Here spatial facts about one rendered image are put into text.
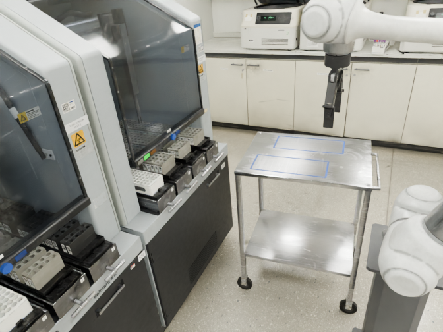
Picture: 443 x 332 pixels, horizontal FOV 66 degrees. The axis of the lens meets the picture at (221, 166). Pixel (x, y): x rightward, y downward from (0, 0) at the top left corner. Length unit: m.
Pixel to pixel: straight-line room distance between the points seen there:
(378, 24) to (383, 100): 2.58
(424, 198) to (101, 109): 1.11
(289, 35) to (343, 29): 2.56
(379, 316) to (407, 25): 1.09
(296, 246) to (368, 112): 1.88
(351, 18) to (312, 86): 2.63
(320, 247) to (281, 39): 2.12
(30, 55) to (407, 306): 1.52
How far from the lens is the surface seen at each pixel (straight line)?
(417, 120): 3.55
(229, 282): 2.18
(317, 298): 2.13
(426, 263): 1.10
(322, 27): 0.87
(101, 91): 1.29
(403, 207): 1.26
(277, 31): 3.48
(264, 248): 1.97
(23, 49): 1.22
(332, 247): 2.01
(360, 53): 3.35
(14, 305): 1.22
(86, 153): 1.26
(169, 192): 1.55
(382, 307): 1.54
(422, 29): 0.96
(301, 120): 3.66
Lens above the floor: 1.65
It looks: 30 degrees down
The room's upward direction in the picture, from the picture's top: 5 degrees counter-clockwise
